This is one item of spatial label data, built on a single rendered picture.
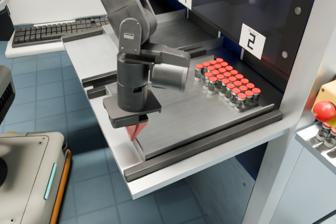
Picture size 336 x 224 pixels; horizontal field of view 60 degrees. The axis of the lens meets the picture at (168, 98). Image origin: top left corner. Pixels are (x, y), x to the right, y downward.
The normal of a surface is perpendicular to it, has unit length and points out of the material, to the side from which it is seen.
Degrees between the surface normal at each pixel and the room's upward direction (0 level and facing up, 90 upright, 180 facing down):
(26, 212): 6
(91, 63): 0
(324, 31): 90
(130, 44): 74
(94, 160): 0
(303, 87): 90
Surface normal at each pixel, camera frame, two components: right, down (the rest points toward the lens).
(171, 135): 0.00, -0.77
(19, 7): 0.28, 0.61
